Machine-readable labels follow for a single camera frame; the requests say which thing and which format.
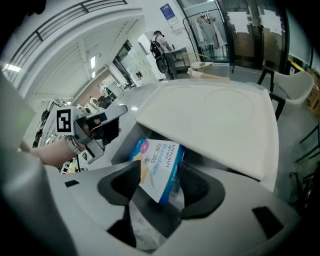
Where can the blue wall poster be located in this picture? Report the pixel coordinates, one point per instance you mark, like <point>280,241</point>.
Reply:
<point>168,12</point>

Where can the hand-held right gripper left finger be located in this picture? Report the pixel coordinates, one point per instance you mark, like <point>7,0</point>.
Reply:
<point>87,197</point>

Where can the grey hanging garment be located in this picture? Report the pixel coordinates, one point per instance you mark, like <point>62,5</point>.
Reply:
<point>217,35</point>

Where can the white paper sheet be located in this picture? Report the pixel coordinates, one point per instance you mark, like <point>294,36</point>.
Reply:
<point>238,21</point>
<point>271,20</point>

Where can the cardboard box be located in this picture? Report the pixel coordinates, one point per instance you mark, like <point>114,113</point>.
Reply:
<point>315,100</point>

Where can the grey box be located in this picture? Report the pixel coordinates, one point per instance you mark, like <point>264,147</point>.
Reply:
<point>212,120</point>

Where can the white locker cabinet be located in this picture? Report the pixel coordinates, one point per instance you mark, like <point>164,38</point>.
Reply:
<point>138,65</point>

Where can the white cabinet stack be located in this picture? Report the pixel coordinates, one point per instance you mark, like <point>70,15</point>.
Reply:
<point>143,41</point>

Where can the black clothes rack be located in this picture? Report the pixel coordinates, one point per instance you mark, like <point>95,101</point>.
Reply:
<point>185,21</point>

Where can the grey chair black legs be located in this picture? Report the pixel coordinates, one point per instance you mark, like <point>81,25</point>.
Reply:
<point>292,87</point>

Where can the white wrist watch strap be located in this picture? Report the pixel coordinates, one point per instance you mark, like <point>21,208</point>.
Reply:
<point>72,146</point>

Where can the white hanging garment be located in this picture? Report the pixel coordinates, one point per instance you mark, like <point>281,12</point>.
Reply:
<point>203,32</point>

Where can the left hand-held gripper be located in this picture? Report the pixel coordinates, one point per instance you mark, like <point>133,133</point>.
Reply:
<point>66,121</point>

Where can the blue white carton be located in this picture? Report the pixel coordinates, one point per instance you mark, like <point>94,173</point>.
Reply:
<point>160,172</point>

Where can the yellow black bin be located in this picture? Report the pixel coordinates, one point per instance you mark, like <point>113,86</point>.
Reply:
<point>296,67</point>

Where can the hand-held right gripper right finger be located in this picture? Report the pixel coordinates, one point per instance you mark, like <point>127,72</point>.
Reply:
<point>225,237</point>

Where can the black side table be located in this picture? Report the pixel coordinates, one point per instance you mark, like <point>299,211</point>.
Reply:
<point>178,51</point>

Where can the person's left forearm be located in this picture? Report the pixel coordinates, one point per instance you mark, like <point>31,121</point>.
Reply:
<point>52,153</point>

